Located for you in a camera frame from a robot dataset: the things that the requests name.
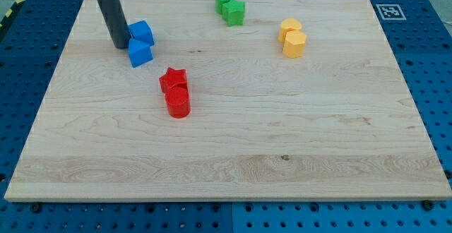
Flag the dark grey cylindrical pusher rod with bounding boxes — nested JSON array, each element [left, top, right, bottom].
[[97, 0, 131, 49]]

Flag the blue triangle block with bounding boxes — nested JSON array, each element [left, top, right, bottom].
[[128, 39, 153, 68]]

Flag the red star block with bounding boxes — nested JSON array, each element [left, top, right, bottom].
[[159, 67, 188, 93]]

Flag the green star block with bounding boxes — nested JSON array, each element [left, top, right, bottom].
[[222, 0, 245, 26]]

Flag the blue cube block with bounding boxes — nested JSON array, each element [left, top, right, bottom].
[[129, 20, 155, 46]]

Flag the red cylinder block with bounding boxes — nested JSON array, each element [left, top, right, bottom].
[[165, 87, 191, 118]]

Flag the yellow heart block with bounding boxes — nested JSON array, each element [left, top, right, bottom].
[[278, 18, 302, 42]]

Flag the yellow hexagon block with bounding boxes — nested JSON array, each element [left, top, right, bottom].
[[282, 30, 307, 58]]

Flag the wooden board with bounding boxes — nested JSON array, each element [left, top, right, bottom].
[[5, 0, 451, 202]]

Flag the white fiducial marker tag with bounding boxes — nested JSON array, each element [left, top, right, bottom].
[[376, 4, 406, 20]]

